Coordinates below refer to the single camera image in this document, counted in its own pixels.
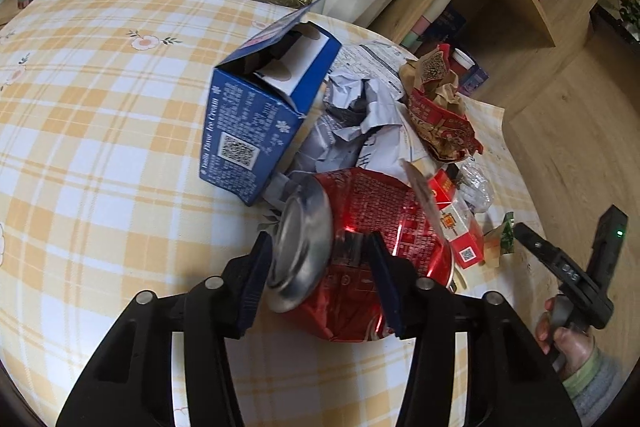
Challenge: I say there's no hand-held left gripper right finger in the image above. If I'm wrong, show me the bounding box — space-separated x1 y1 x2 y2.
367 232 576 427

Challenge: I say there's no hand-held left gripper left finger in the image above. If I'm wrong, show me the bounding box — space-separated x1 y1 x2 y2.
55 231 273 427

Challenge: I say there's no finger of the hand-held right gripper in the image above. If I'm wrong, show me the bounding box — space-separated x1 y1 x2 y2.
514 222 586 288

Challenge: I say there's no crushed red drink can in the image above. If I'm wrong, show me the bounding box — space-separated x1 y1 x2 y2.
265 167 456 344

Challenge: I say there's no person's right forearm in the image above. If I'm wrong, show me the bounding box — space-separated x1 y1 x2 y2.
560 346 626 427

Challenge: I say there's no person's right hand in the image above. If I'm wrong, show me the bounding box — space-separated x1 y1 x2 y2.
535 298 597 376

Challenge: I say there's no small green wrapper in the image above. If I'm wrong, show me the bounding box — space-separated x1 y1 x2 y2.
482 212 518 268

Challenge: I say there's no red cigarette pack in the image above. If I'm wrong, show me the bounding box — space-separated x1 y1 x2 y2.
427 169 486 269

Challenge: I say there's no clear plastic wrapper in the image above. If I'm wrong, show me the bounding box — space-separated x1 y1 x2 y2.
457 159 496 212

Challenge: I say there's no brown paper scrap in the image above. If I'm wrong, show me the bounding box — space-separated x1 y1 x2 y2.
402 159 436 228

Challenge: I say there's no blue cardboard box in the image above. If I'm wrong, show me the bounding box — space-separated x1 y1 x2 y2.
199 0 343 206

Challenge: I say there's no crumpled red brown wrapper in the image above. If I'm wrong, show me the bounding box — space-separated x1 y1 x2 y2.
399 44 485 162

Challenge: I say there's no blue purple small box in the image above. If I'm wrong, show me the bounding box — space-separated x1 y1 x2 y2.
457 62 491 95

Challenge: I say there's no crumpled grey white paper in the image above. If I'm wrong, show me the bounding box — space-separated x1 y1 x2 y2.
265 74 441 208

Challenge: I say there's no yellow checked tablecloth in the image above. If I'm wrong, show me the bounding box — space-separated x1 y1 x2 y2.
0 0 566 427

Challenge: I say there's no red paper cup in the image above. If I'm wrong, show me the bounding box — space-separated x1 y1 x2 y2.
450 48 481 72

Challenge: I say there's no printed paper sheet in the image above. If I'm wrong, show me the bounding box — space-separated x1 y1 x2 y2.
330 42 421 98

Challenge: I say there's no dark book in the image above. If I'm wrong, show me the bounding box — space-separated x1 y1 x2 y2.
435 4 468 48

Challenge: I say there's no green potted plant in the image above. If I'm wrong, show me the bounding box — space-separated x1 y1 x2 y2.
617 0 640 32

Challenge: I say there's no stack of pastel paper cups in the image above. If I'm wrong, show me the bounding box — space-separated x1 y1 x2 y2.
402 0 458 48

